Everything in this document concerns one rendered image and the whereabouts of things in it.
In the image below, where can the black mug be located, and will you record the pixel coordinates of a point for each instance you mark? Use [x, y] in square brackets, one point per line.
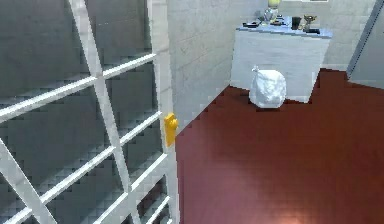
[296, 22]

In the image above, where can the yellow-shade table lamp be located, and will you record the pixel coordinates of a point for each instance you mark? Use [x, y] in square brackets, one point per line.
[272, 10]

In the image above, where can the grey room door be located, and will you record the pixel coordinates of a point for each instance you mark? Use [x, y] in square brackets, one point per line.
[368, 50]

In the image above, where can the black flat tray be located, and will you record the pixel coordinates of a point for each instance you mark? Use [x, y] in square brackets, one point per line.
[251, 24]

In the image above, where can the white tied garbage bag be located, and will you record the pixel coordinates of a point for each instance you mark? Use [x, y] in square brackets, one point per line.
[268, 88]

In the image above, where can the gold trophy statue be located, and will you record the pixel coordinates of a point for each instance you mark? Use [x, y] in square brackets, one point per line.
[309, 21]

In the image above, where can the dark small box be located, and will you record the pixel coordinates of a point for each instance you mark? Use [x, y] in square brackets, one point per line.
[278, 22]

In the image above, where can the white glass-paned door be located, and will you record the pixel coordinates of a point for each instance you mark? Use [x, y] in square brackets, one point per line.
[100, 110]

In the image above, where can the white chest of drawers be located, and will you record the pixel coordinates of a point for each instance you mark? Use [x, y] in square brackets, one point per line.
[280, 56]

